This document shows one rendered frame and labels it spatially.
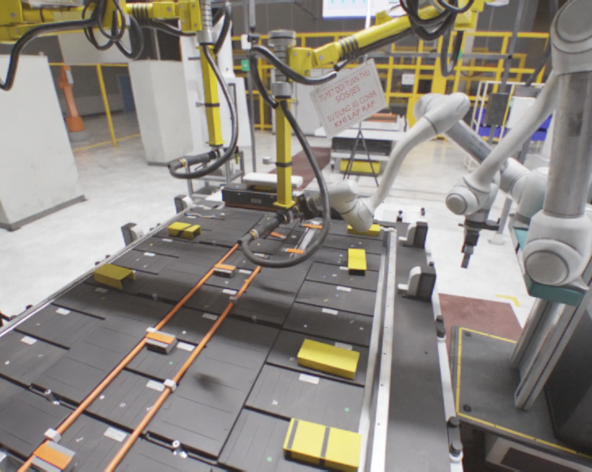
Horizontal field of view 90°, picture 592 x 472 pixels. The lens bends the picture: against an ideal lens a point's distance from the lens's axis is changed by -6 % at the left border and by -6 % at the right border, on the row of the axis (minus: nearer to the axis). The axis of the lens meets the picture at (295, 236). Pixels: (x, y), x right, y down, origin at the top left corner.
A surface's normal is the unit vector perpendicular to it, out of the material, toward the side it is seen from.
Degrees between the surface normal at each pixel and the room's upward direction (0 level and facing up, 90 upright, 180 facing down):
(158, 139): 90
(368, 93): 90
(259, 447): 0
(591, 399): 90
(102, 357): 0
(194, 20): 90
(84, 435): 0
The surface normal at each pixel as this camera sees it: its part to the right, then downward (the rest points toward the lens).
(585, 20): -0.78, 0.18
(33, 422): 0.00, -0.89
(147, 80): -0.29, 0.44
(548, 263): -0.75, 0.44
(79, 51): 0.12, 0.45
